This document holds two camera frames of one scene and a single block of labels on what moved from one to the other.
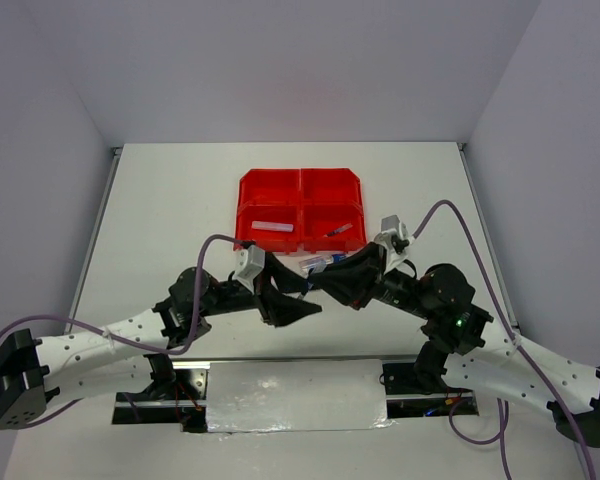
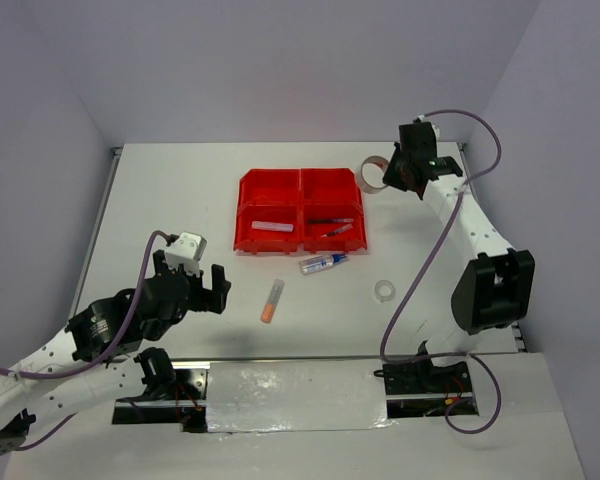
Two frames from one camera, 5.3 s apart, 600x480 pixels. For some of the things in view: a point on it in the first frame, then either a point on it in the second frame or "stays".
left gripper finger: (288, 310) -> (215, 299)
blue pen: (338, 230) stays
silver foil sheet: (296, 396) stays
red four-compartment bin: (301, 210) stays
